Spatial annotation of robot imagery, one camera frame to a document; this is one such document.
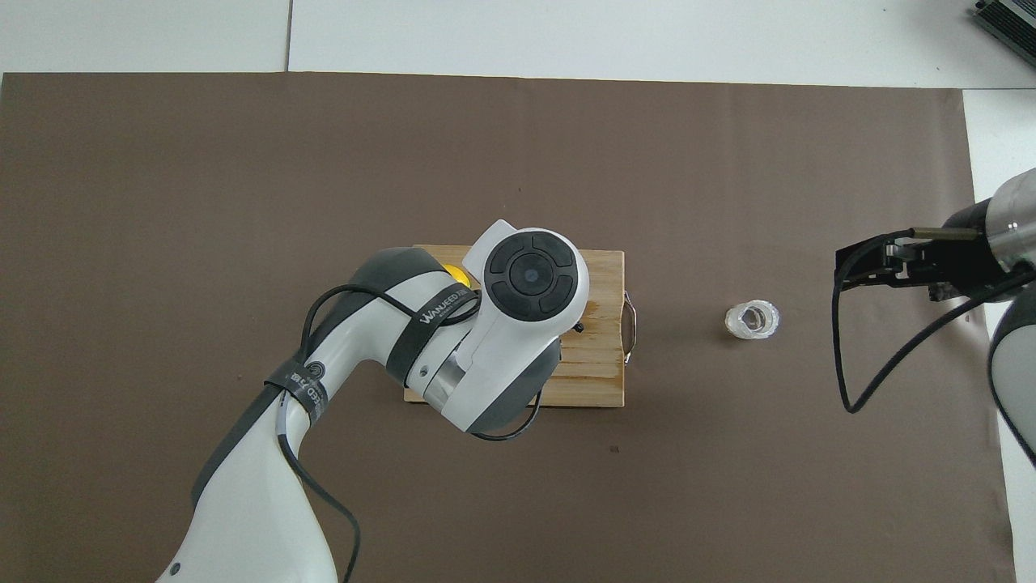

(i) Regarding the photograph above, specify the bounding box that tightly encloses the brown table mat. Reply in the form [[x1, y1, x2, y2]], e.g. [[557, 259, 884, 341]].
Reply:
[[0, 71, 1017, 583]]

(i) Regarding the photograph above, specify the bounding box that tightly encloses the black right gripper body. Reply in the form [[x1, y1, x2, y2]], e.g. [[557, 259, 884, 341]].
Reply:
[[921, 202, 1013, 286]]

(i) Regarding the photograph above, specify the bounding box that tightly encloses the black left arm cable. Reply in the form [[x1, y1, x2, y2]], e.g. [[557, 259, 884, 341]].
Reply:
[[275, 283, 545, 583]]

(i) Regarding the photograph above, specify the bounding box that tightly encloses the grey finned device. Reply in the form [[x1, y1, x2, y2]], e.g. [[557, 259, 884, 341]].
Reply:
[[971, 0, 1036, 46]]

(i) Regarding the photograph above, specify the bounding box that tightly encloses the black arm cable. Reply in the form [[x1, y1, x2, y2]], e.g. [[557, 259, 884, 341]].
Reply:
[[275, 283, 545, 583], [834, 229, 1036, 414]]

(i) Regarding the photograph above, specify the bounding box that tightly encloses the clear glass cup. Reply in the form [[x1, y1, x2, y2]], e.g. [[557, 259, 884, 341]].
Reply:
[[724, 300, 780, 341]]

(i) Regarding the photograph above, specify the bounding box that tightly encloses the wooden cutting board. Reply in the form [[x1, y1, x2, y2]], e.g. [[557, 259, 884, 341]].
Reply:
[[403, 245, 639, 408]]

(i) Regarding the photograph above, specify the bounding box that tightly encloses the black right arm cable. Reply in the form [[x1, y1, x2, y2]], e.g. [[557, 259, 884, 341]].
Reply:
[[834, 229, 1036, 414]]

